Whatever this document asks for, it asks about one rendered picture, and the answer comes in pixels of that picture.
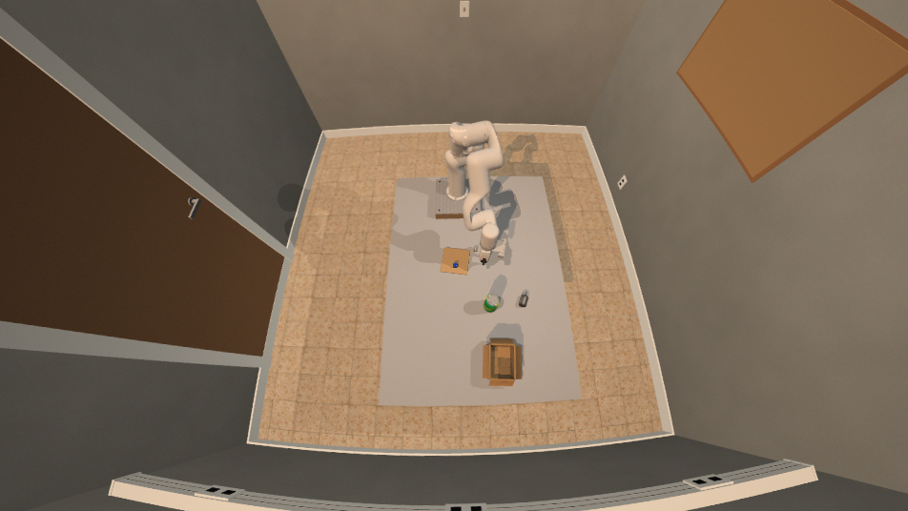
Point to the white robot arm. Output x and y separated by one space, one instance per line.
479 163

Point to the green drink can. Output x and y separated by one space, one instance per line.
491 303

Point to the orange flat square mat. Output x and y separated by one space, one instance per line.
459 256

